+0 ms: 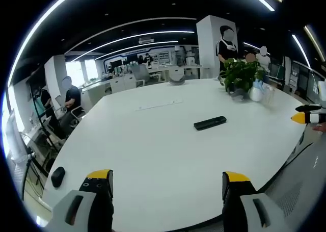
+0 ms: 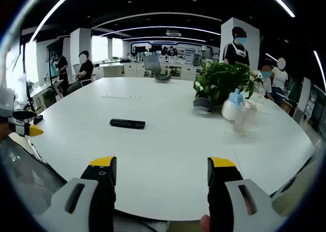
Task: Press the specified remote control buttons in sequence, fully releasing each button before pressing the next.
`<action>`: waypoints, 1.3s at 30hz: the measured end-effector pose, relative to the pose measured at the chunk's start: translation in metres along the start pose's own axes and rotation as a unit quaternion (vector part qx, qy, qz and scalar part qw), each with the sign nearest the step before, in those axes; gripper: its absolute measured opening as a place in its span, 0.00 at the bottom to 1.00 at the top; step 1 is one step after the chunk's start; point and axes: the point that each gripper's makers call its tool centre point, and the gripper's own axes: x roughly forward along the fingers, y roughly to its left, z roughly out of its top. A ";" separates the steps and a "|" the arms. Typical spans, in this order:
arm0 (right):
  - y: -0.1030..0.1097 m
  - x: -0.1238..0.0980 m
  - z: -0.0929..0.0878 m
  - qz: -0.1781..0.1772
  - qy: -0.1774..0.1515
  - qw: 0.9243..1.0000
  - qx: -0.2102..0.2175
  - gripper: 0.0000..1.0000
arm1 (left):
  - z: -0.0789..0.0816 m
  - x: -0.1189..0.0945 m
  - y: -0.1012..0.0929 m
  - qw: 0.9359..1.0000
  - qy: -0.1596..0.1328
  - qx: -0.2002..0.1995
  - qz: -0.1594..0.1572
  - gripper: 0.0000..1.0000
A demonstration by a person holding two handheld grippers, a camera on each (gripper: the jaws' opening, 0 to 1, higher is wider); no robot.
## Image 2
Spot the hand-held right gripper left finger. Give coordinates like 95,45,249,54
36,156,118,232

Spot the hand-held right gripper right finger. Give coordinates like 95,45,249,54
206,157,288,232

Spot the black remote control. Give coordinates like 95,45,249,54
110,118,146,131

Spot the person's right hand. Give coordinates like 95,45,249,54
200,214,211,232

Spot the black mesh chair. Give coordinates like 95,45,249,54
0,134,67,219

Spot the clear plastic water bottle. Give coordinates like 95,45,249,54
233,101,256,136

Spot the white jug with blue lid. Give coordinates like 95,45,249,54
221,88,245,121

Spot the grey round plant pot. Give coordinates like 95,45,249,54
193,97,216,115

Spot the green potted plant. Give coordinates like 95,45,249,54
193,61,258,106

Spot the white low cabinet row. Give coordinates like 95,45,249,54
92,61,204,81

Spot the grey round device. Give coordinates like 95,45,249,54
154,73,172,84

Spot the grey mesh office chair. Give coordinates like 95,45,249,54
143,55,164,79

